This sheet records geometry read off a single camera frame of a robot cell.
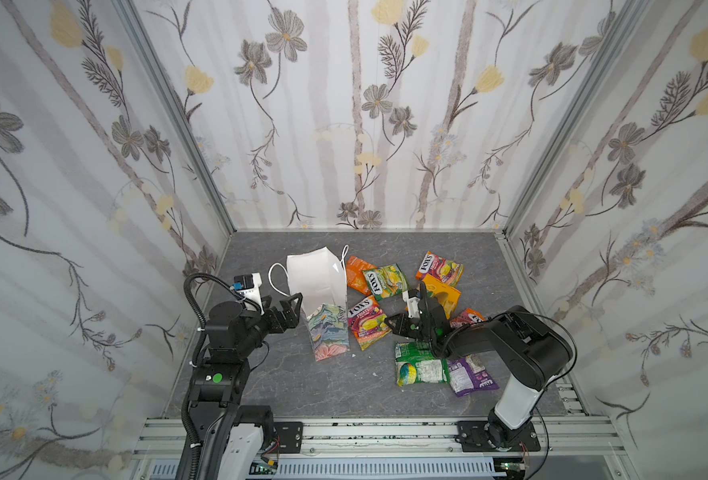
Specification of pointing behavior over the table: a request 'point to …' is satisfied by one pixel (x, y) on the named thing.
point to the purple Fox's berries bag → (470, 373)
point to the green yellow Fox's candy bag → (385, 282)
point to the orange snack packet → (356, 278)
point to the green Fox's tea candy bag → (417, 363)
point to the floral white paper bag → (320, 279)
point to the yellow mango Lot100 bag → (444, 292)
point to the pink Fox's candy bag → (367, 322)
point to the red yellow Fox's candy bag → (468, 317)
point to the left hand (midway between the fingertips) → (283, 289)
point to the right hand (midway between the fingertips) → (377, 313)
